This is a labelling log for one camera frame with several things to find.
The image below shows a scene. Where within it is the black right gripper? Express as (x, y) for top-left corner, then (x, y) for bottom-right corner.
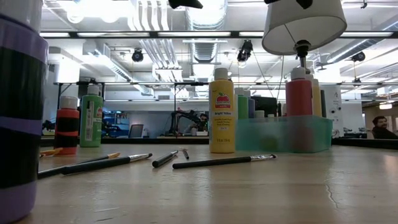
(264, 0), (313, 9)

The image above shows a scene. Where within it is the large pink paint bottle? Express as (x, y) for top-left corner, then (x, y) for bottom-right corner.
(285, 67), (314, 153)

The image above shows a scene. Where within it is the large purple-blue paint bottle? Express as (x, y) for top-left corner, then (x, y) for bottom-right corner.
(248, 90), (256, 119)

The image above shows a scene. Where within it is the large plain green paint bottle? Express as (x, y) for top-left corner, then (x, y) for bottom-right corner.
(237, 87), (249, 120)

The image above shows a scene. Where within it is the grey paint bottle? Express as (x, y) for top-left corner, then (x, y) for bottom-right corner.
(320, 89), (327, 118)

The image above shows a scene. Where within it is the yellow apple-label paint bottle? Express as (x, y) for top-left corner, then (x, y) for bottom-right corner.
(208, 67), (236, 154)

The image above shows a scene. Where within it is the labelled light green paint bottle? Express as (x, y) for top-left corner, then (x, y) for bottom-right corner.
(79, 85), (104, 148)

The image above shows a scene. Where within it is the small red black paint bottle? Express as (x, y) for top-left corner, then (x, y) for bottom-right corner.
(54, 95), (80, 156)

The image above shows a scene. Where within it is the small purple black paint bottle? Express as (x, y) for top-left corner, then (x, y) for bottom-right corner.
(0, 0), (49, 224)

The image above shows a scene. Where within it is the white shade table lamp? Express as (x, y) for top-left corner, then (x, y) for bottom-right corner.
(262, 0), (348, 75)

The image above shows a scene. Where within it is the black monitor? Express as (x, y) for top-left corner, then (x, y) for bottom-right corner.
(251, 96), (278, 118)

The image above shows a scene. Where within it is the white cylindrical column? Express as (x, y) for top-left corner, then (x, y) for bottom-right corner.
(325, 84), (343, 138)

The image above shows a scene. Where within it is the teal translucent plastic bin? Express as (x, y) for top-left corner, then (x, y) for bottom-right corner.
(234, 115), (333, 154)

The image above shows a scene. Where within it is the grey office chair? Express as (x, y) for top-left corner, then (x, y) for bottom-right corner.
(128, 123), (145, 139)

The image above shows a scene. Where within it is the short black paintbrush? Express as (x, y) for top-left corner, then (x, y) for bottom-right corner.
(151, 150), (180, 169)

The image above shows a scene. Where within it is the long paintbrush silver ferrule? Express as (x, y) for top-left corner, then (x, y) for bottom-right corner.
(172, 154), (277, 170)

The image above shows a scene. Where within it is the black paintbrush silver ferrule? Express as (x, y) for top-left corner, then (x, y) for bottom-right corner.
(61, 152), (154, 176)

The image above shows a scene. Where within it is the thin paintbrush yellow tip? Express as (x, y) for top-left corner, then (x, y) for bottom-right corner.
(37, 152), (121, 180)

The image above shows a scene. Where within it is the silver ventilation duct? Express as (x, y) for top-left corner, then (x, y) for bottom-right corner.
(185, 0), (228, 63)

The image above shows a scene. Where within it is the orange handled paintbrush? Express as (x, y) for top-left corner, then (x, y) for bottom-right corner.
(39, 147), (65, 159)

